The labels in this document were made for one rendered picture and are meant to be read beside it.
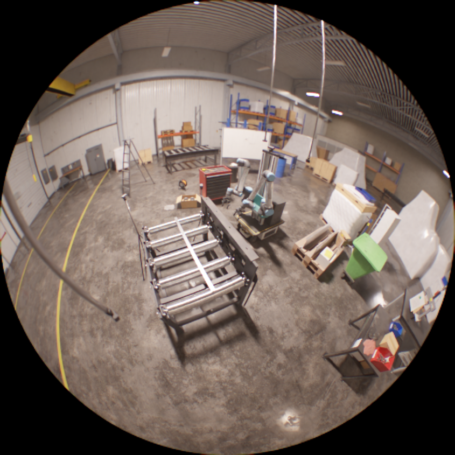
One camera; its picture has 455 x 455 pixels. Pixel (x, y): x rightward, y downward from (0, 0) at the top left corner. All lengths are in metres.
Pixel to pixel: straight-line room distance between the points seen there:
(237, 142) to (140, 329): 6.09
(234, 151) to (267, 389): 6.58
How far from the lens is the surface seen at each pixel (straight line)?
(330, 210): 4.56
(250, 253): 1.37
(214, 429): 2.55
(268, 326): 2.36
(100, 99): 11.87
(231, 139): 5.91
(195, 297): 1.40
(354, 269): 3.30
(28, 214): 11.12
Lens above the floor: 2.21
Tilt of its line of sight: 41 degrees down
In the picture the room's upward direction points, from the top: 5 degrees clockwise
